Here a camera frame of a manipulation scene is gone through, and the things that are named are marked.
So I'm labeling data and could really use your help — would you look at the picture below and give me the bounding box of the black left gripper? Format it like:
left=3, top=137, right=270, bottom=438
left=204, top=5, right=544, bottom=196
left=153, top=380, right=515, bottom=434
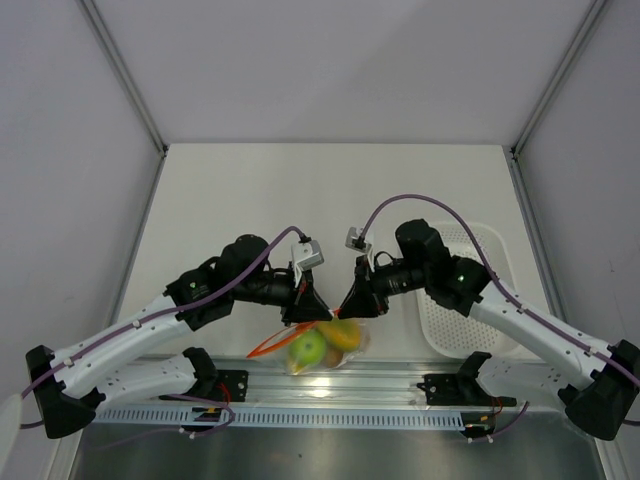
left=232, top=263, right=332, bottom=327

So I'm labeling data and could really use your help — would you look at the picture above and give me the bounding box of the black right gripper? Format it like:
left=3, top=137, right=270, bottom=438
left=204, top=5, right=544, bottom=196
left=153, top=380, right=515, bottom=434
left=338, top=255, right=430, bottom=321

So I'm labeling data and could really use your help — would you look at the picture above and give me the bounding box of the small yellow orange fruit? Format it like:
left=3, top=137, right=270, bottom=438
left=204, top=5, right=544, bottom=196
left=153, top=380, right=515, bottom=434
left=315, top=319, right=361, bottom=352

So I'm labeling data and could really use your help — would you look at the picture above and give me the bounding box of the clear orange zip top bag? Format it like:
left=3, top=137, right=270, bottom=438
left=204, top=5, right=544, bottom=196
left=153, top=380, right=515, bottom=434
left=246, top=315, right=371, bottom=376

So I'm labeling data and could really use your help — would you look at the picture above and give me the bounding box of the green apple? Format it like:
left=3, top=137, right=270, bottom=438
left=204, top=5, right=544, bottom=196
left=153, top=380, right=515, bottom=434
left=288, top=330, right=327, bottom=370

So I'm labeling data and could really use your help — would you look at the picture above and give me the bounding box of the brown kiwi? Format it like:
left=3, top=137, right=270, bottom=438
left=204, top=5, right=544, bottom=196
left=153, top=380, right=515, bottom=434
left=323, top=347, right=344, bottom=369

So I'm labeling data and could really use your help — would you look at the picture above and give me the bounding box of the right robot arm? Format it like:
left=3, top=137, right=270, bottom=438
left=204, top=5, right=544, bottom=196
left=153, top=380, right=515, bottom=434
left=338, top=219, right=639, bottom=441

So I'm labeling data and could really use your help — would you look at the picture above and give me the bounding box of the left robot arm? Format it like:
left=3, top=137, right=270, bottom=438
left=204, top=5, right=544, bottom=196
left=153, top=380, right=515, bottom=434
left=23, top=234, right=333, bottom=439

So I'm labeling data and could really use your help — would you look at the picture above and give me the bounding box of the white perforated plastic basket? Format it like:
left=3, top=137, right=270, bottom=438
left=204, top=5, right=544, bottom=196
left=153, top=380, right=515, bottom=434
left=415, top=221, right=518, bottom=359

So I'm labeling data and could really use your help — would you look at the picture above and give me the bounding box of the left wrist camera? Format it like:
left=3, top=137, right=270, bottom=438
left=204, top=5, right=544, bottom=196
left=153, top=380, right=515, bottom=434
left=291, top=240, right=324, bottom=287

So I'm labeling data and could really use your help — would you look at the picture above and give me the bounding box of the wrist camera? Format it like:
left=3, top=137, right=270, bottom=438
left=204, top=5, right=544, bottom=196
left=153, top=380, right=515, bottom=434
left=291, top=240, right=324, bottom=287
left=345, top=226, right=374, bottom=256

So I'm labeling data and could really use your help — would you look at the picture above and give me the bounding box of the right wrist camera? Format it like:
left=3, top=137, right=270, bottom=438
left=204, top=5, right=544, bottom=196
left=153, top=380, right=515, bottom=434
left=345, top=226, right=374, bottom=256

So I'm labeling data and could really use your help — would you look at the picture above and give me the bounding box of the aluminium front rail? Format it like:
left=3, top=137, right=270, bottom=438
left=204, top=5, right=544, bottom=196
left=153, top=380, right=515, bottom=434
left=134, top=357, right=576, bottom=414

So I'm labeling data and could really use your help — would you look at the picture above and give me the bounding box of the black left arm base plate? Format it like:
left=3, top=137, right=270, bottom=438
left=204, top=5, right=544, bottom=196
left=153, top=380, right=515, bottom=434
left=205, top=370, right=249, bottom=404

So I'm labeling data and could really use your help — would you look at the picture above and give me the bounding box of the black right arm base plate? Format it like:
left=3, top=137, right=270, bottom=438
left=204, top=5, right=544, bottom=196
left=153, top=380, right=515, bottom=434
left=416, top=373, right=517, bottom=407

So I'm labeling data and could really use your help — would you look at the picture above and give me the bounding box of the white slotted cable duct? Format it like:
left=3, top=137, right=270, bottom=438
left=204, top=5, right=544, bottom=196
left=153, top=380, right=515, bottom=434
left=95, top=405, right=465, bottom=431

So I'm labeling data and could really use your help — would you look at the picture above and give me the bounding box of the left aluminium frame post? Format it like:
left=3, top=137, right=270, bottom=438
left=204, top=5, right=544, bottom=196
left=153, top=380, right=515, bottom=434
left=76, top=0, right=168, bottom=156

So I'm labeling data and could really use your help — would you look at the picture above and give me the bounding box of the aluminium frame post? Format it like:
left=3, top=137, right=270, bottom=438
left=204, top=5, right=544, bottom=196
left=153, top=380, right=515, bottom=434
left=509, top=0, right=614, bottom=154
left=76, top=0, right=168, bottom=156

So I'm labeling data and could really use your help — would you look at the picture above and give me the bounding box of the right aluminium frame post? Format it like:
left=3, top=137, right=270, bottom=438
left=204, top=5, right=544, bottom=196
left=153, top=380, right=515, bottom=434
left=509, top=0, right=614, bottom=154

